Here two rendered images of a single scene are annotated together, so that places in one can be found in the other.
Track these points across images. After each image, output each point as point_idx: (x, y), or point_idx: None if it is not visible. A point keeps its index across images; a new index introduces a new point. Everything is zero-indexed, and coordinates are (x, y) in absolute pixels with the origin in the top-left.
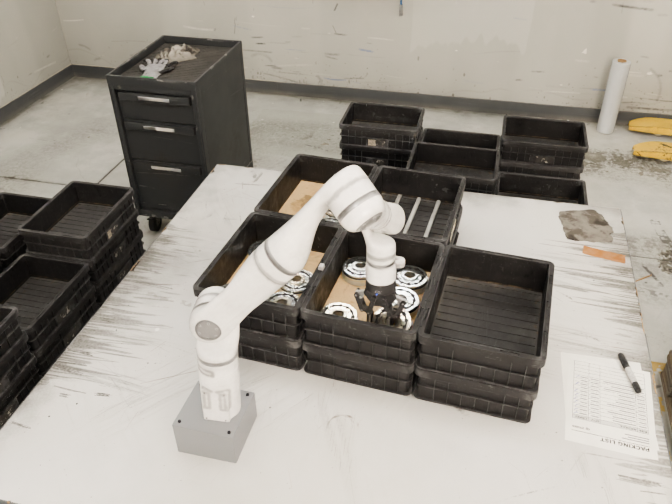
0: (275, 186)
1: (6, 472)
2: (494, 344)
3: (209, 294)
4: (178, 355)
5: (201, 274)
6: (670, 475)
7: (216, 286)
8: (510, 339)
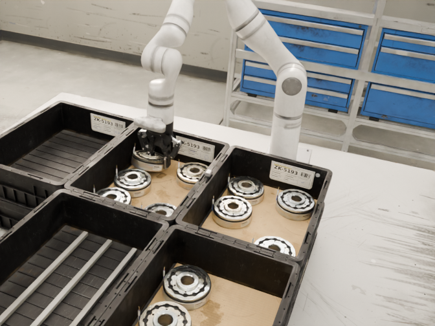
0: (275, 316)
1: (410, 174)
2: (67, 154)
3: (296, 67)
4: (338, 233)
5: (329, 182)
6: (1, 132)
7: (293, 71)
8: (51, 155)
